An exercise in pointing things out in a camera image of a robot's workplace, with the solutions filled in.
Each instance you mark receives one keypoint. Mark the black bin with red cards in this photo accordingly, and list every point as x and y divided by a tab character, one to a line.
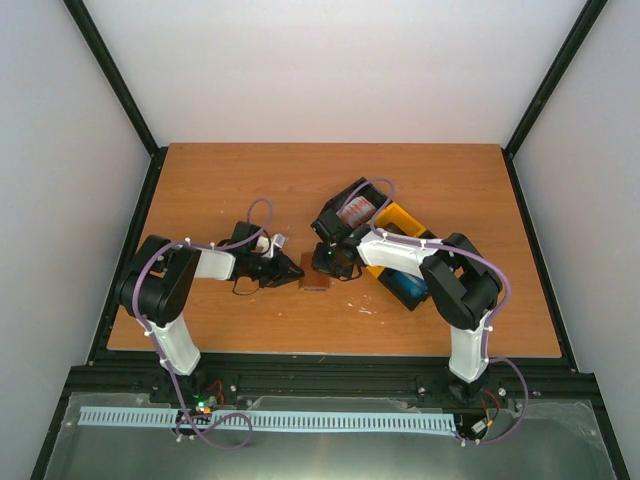
380	191

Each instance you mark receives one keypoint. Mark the brown leather card holder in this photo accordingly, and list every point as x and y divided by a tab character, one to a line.
312	279

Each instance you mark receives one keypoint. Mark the left electronics board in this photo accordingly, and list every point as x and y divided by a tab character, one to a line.
211	399

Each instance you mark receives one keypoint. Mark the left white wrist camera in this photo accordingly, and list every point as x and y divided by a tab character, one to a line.
274	245

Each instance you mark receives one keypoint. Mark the blue card stack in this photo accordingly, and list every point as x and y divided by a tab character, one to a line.
414	286

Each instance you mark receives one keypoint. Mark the right electronics connector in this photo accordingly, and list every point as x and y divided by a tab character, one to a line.
491	403

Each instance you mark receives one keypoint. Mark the red white card stack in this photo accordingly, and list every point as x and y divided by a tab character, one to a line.
357	211

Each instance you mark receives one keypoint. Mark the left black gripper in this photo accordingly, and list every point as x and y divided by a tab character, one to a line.
279	279

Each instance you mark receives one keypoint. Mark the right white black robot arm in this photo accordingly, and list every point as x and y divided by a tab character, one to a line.
467	290

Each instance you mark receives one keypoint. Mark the yellow card bin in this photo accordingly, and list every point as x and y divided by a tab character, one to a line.
395	230

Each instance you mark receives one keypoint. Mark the black bin with blue cards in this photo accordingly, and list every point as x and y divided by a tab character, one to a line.
386	279

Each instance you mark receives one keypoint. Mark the light blue cable duct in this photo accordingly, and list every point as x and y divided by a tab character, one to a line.
274	421

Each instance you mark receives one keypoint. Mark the black aluminium frame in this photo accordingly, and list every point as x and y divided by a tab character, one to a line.
364	375

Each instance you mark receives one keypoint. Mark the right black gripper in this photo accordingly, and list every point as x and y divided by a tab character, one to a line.
318	264

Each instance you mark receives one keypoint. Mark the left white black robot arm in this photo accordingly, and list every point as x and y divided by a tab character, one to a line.
155	285

